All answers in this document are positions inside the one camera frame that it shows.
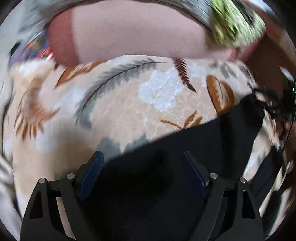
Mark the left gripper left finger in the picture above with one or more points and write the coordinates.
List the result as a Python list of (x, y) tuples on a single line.
[(42, 220)]

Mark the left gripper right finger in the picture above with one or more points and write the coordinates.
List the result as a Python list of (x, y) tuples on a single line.
[(229, 211)]

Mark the black pants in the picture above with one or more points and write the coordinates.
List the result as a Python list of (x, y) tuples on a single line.
[(147, 195)]

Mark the leaf pattern fleece blanket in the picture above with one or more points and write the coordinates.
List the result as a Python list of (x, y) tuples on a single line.
[(54, 117)]

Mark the colourful small packet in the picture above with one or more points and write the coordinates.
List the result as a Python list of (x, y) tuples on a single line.
[(38, 47)]

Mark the pink bolster pillow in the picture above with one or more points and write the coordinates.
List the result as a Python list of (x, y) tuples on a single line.
[(107, 29)]

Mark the grey quilted pillow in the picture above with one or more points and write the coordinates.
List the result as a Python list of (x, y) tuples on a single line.
[(36, 14)]

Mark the green patterned folded quilt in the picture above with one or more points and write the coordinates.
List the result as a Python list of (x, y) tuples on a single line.
[(235, 24)]

